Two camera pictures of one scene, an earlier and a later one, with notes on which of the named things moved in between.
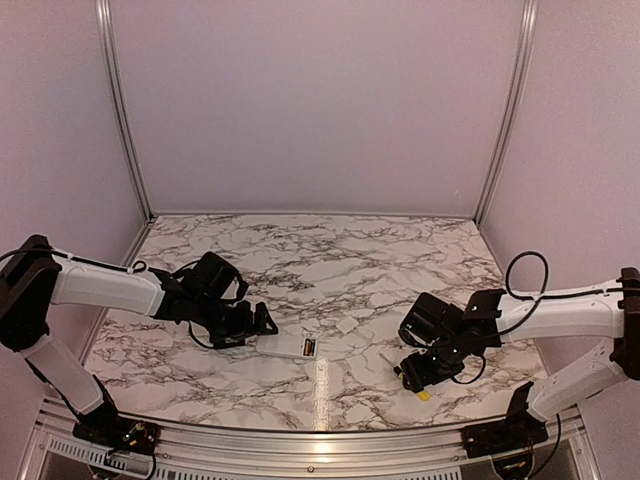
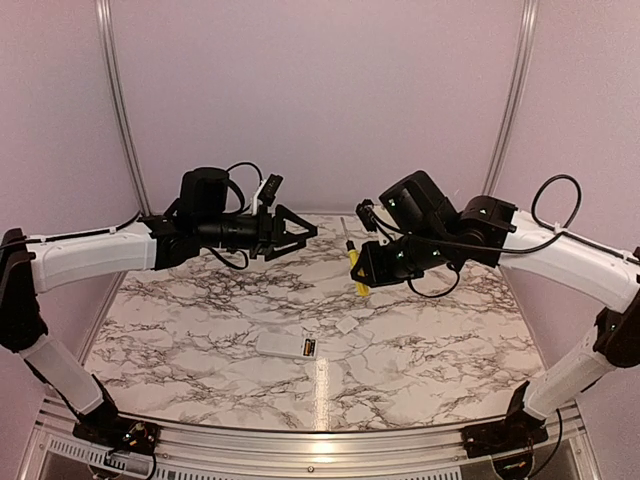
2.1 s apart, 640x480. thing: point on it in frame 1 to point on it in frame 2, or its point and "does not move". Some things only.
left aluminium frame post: [105, 37] does not move
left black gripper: [244, 327] to [265, 242]
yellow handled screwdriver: [423, 396] to [354, 256]
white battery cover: [347, 324] does not move
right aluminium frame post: [513, 110] does not move
